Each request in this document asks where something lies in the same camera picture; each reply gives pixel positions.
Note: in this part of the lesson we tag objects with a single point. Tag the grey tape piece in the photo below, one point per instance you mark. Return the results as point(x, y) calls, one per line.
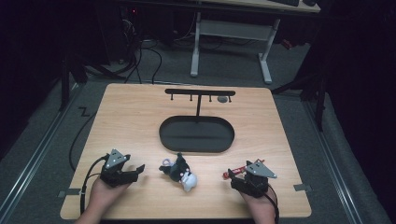
point(302, 187)
point(69, 193)

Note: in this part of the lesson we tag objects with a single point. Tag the black computer mouse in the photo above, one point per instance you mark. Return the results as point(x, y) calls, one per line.
point(309, 2)

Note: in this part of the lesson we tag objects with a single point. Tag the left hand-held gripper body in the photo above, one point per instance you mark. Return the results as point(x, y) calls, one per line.
point(114, 176)

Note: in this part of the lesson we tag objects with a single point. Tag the white-legged desk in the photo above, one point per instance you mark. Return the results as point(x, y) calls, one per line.
point(233, 30)

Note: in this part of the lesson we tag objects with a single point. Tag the black keyboard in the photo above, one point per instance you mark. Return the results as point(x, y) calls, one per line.
point(285, 2)

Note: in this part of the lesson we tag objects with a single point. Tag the metal floor rail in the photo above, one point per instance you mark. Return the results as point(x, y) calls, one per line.
point(31, 163)
point(337, 174)

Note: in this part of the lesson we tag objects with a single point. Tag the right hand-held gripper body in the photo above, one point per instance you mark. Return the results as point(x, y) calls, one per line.
point(253, 183)

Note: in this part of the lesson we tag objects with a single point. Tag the person's left hand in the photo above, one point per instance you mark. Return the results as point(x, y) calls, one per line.
point(104, 196)

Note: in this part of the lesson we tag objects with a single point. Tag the black and white mug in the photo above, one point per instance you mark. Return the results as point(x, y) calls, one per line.
point(179, 172)

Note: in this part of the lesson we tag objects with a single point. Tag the grey round disc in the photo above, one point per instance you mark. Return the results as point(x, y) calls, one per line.
point(222, 99)

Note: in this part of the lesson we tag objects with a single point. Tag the person's right hand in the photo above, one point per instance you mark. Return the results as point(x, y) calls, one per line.
point(261, 205)

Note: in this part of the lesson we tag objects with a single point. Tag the black metal stand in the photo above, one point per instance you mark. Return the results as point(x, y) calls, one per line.
point(65, 84)
point(320, 102)

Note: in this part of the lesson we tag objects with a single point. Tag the black hook rack with tray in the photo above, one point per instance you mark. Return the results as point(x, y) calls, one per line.
point(194, 135)

